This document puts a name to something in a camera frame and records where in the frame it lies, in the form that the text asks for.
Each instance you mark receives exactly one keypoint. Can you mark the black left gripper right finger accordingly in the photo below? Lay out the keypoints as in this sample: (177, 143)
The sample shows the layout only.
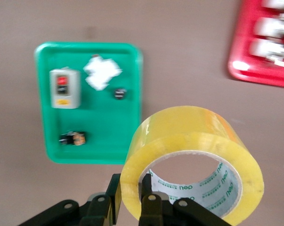
(153, 212)

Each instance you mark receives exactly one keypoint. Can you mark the white circuit breaker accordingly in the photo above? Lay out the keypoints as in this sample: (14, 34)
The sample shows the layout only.
(100, 70)

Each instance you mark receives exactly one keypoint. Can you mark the small black orange component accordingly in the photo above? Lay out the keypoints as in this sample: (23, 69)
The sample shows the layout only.
(72, 139)

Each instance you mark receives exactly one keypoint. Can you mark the yellow packing tape roll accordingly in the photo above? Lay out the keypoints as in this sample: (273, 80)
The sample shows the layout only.
(203, 122)

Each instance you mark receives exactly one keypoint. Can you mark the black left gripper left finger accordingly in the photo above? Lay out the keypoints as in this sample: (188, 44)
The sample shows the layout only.
(97, 212)

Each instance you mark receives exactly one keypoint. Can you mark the gray push button switch box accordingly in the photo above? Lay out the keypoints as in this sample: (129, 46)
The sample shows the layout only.
(53, 94)

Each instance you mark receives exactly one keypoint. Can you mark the white metal pipe fitting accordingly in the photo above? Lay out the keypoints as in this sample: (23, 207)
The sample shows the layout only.
(264, 26)
(273, 3)
(259, 48)

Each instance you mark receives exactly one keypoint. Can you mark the black round buzzer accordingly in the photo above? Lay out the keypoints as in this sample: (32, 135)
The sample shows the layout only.
(120, 94)

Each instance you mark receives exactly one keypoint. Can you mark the red plastic tray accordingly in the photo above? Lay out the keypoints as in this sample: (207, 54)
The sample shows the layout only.
(240, 47)

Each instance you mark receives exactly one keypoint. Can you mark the green plastic tray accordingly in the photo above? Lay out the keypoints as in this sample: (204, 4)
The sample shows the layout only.
(97, 131)

